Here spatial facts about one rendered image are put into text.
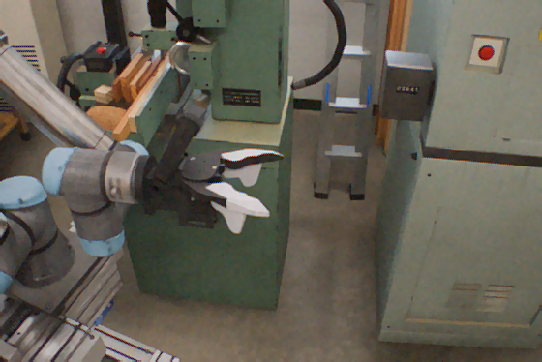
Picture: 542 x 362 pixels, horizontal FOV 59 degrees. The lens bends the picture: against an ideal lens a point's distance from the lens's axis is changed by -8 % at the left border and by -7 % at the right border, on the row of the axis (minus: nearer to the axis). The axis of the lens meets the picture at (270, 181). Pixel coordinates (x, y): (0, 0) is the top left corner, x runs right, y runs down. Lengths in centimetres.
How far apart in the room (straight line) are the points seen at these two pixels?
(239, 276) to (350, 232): 67
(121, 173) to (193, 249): 119
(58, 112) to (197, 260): 117
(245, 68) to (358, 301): 108
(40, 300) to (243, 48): 87
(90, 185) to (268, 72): 88
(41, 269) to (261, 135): 76
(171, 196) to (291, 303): 142
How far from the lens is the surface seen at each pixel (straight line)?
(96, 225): 82
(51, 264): 119
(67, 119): 90
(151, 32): 165
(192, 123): 68
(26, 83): 90
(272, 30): 147
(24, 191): 110
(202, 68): 146
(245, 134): 158
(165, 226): 186
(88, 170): 76
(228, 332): 204
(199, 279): 203
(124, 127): 142
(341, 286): 219
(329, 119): 236
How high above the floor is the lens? 169
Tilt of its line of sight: 39 degrees down
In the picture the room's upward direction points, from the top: straight up
